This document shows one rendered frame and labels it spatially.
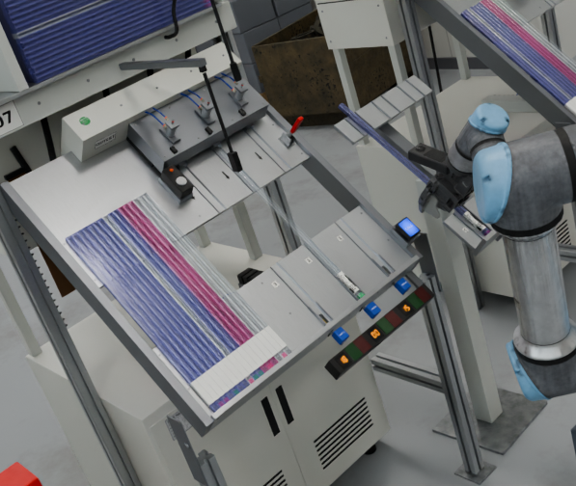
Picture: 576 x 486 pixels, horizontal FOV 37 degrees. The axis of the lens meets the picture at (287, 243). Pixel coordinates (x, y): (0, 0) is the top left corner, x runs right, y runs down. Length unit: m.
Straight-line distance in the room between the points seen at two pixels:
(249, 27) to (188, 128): 4.38
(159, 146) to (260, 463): 0.88
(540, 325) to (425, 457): 1.17
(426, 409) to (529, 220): 1.51
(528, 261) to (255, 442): 1.09
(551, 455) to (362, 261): 0.85
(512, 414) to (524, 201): 1.43
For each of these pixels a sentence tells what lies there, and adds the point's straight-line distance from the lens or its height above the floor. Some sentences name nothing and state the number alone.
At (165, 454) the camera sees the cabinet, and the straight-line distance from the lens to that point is 2.12.
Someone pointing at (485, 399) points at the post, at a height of 0.10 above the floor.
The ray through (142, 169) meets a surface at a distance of 2.05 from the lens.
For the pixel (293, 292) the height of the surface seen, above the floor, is 0.80.
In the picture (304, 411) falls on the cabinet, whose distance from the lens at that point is 2.37.
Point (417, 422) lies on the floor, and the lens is 2.75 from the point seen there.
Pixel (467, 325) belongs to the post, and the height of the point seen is 0.36.
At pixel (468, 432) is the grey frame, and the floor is 0.15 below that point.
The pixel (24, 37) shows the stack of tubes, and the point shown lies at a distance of 1.96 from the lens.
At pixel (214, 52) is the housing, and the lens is 2.23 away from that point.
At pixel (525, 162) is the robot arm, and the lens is 1.32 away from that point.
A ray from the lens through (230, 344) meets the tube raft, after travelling 1.83.
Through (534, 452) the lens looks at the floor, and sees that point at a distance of 2.56.
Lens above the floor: 1.68
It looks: 24 degrees down
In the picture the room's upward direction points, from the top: 18 degrees counter-clockwise
